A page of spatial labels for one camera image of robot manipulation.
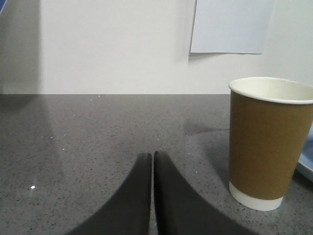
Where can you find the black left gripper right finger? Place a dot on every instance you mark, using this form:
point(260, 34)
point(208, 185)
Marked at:
point(180, 210)

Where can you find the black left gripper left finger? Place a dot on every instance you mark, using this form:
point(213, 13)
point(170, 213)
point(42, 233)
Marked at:
point(128, 211)

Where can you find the brown paper cup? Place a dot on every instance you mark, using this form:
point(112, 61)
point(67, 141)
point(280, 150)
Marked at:
point(270, 119)

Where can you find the light blue round plate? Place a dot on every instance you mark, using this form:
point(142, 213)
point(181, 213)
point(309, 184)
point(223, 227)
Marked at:
point(305, 162)

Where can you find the white paper sheet on wall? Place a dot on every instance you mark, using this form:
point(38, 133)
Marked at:
point(230, 26)

